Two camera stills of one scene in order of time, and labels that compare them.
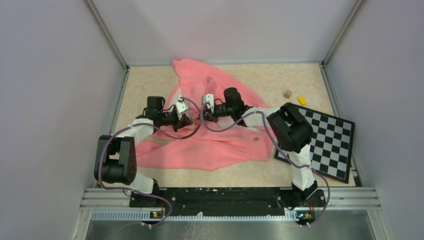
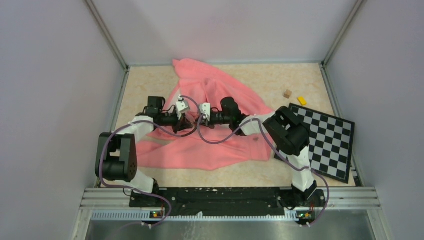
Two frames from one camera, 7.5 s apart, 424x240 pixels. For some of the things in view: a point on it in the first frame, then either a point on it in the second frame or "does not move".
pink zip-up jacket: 211,144 does not move
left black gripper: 184,122 does not move
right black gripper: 208,115 to 206,122
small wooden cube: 287,94 does not move
